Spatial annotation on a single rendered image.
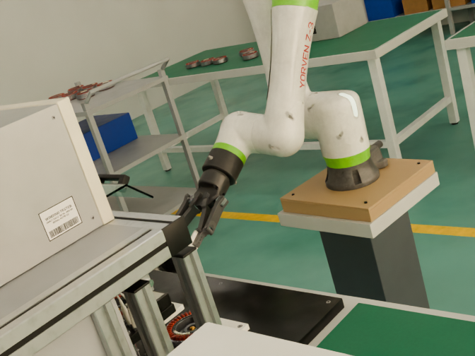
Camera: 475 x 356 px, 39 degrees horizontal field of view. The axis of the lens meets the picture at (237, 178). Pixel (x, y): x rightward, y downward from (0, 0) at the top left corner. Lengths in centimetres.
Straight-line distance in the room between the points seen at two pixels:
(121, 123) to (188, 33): 452
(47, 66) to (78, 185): 633
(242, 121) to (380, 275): 56
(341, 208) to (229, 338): 127
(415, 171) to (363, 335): 68
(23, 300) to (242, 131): 90
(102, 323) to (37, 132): 29
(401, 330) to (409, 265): 72
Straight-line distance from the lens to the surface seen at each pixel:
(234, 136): 168
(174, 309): 125
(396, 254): 190
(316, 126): 178
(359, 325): 130
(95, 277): 91
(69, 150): 104
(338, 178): 181
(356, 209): 169
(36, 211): 101
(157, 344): 101
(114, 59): 784
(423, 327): 126
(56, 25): 749
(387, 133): 394
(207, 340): 49
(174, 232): 98
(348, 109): 175
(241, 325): 134
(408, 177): 180
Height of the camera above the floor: 145
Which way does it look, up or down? 18 degrees down
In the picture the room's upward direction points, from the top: 17 degrees counter-clockwise
